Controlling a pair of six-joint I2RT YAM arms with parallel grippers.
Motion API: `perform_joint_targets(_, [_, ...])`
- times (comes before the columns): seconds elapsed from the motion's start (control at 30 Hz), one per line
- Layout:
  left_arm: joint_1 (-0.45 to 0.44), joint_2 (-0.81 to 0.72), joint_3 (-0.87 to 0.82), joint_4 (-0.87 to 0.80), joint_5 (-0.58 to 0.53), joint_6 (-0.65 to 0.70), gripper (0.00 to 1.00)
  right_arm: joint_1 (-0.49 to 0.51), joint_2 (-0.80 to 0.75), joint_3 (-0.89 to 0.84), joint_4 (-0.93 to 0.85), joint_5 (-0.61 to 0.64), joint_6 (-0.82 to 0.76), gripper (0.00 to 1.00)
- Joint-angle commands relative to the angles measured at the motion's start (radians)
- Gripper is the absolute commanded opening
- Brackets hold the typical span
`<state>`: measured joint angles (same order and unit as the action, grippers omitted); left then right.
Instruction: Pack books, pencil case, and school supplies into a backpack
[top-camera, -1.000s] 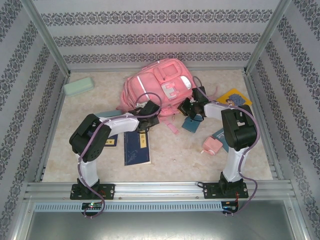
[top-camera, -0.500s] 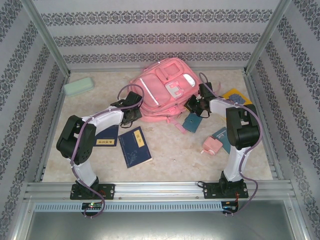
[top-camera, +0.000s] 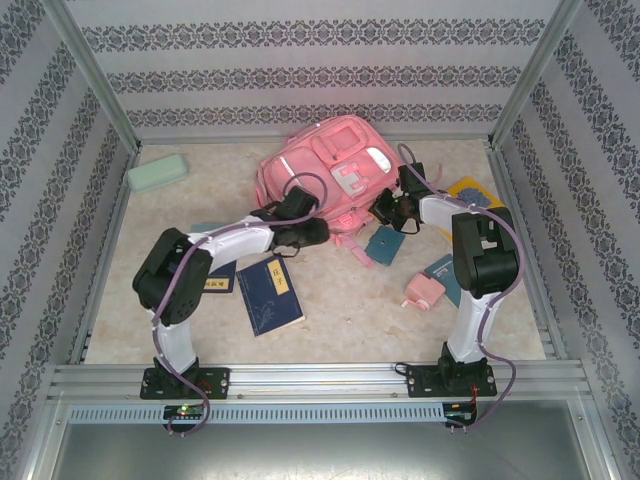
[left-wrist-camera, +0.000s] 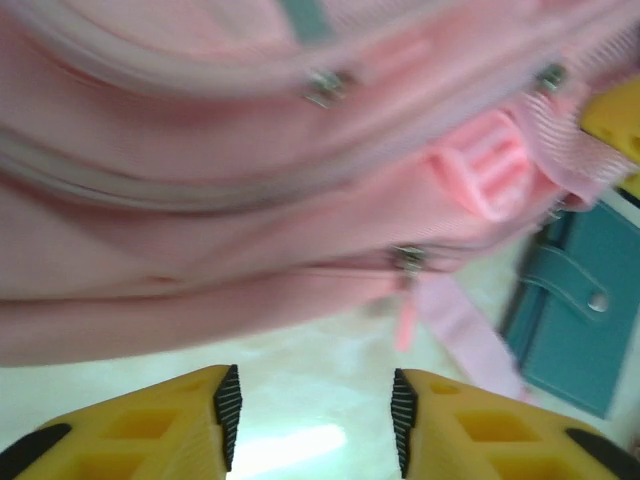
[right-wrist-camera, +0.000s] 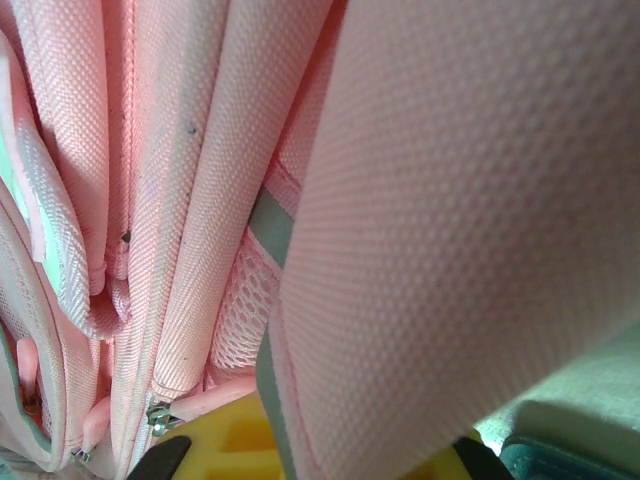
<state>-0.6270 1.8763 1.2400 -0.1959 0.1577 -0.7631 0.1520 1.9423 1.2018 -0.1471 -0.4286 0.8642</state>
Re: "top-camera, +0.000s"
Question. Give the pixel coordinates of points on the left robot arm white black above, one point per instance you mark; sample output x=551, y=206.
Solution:
x=175, y=345

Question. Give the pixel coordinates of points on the dark blue book yellow label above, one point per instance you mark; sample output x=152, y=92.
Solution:
x=270, y=300
x=222, y=282

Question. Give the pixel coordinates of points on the aluminium back rail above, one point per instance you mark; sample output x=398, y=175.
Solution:
x=200, y=139

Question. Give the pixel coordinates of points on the pink backpack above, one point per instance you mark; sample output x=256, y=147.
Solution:
x=320, y=155

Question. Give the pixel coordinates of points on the teal snap wallet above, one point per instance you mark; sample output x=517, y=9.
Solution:
x=385, y=246

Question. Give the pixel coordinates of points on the aluminium side rail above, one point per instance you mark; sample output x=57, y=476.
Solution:
x=545, y=325
x=107, y=250

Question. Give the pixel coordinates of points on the small controller circuit board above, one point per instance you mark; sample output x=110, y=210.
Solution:
x=185, y=411
x=461, y=414

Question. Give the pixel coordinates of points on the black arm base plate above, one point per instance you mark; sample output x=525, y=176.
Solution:
x=215, y=382
x=420, y=382

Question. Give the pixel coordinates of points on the yellow book blue print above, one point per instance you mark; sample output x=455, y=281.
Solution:
x=475, y=192

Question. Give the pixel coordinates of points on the mint green pencil case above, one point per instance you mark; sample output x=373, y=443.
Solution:
x=155, y=172

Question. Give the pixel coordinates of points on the aluminium mounting rail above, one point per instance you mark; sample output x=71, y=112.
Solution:
x=320, y=380

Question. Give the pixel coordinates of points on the small teal case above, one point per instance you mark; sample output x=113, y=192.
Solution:
x=201, y=228

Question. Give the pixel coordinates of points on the blue booklet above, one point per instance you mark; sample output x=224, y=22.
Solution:
x=442, y=272

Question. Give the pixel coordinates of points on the aluminium frame post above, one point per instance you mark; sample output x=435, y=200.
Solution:
x=532, y=75
x=93, y=75

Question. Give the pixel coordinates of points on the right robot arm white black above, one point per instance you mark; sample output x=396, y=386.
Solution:
x=475, y=330

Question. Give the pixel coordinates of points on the grey metal sheet panel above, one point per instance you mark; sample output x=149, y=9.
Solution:
x=320, y=455

